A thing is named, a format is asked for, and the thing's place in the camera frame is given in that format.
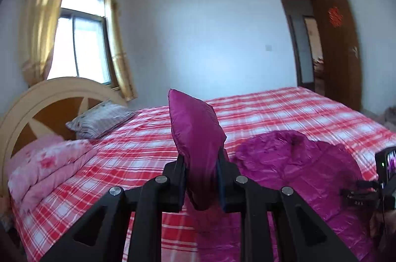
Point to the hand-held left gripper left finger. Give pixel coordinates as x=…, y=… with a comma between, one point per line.
x=174, y=184

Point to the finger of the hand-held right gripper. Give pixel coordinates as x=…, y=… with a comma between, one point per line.
x=359, y=195

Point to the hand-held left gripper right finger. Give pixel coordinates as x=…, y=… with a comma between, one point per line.
x=220, y=184

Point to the magenta puffer jacket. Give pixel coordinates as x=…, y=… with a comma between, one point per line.
x=198, y=132

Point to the person's right hand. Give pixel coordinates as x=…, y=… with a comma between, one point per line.
x=376, y=225

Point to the red plaid bed sheet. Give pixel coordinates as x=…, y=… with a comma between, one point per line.
x=278, y=107

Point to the striped floral pillow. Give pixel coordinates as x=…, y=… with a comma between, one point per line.
x=99, y=119

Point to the brown wooden door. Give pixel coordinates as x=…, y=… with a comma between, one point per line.
x=340, y=64

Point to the folded pink floral quilt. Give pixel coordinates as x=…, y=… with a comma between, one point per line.
x=46, y=163

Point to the yellow curtain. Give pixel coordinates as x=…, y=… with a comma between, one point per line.
x=40, y=33
x=119, y=57

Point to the red paper door decoration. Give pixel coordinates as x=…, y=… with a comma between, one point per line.
x=334, y=16

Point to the window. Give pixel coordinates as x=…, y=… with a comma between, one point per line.
x=80, y=48

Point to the cream wooden headboard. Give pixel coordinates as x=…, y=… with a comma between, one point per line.
x=18, y=113

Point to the dark door frame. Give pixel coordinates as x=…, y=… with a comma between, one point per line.
x=291, y=26

